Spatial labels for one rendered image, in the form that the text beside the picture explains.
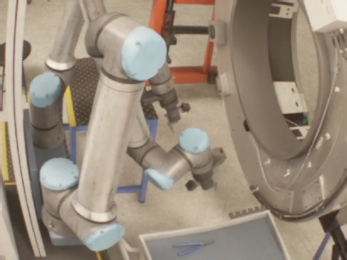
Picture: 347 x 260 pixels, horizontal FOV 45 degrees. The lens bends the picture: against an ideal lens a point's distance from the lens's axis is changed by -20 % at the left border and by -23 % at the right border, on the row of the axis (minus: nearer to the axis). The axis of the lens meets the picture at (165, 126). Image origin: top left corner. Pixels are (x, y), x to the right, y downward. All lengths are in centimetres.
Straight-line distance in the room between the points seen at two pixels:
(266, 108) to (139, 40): 128
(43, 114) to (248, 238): 95
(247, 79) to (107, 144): 119
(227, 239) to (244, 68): 86
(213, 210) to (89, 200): 153
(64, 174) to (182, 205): 138
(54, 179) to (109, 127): 38
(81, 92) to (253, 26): 92
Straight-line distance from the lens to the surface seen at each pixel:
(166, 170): 159
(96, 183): 135
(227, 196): 295
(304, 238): 288
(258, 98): 233
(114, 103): 120
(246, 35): 234
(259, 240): 191
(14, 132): 153
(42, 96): 188
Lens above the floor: 213
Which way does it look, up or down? 41 degrees down
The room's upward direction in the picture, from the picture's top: 10 degrees clockwise
